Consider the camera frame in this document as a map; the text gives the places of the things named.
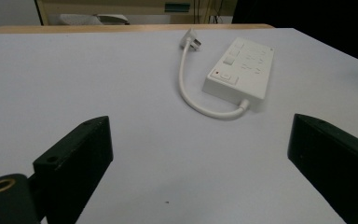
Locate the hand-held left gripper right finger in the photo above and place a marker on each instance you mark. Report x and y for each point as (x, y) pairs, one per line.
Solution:
(332, 155)

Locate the white power strip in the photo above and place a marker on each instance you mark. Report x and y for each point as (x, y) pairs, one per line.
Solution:
(242, 73)

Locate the white power plug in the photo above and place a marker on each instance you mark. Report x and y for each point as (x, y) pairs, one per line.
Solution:
(192, 39)

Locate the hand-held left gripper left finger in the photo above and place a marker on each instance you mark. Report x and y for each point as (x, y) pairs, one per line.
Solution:
(74, 161)

